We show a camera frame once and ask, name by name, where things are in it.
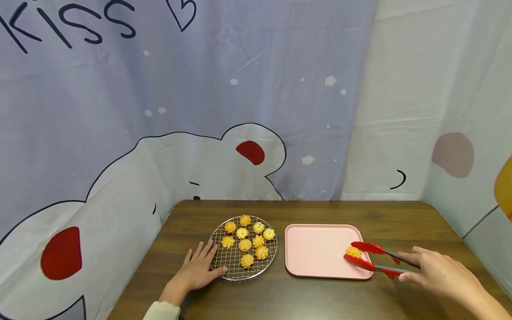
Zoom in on pink rectangular tray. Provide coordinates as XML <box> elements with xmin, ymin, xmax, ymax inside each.
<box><xmin>284</xmin><ymin>224</ymin><xmax>375</xmax><ymax>281</ymax></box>

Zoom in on red steel kitchen tongs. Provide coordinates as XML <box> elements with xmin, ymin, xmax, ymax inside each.
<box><xmin>343</xmin><ymin>241</ymin><xmax>421</xmax><ymax>280</ymax></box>

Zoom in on person's left forearm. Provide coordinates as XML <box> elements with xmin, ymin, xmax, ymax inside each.
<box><xmin>143</xmin><ymin>290</ymin><xmax>187</xmax><ymax>320</ymax></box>

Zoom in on person's right forearm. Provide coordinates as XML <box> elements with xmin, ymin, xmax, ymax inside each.
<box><xmin>464</xmin><ymin>281</ymin><xmax>512</xmax><ymax>320</ymax></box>

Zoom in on batch of swirl cookies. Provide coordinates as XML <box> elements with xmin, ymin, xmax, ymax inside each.
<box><xmin>220</xmin><ymin>214</ymin><xmax>277</xmax><ymax>269</ymax></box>

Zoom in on person's right hand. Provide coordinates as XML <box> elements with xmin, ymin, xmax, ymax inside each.
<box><xmin>398</xmin><ymin>247</ymin><xmax>482</xmax><ymax>304</ymax></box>

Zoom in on person's left hand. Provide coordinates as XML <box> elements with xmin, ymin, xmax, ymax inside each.
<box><xmin>167</xmin><ymin>240</ymin><xmax>229</xmax><ymax>296</ymax></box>

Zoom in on round wire cooling rack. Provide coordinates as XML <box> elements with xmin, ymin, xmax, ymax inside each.
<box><xmin>209</xmin><ymin>215</ymin><xmax>279</xmax><ymax>282</ymax></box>

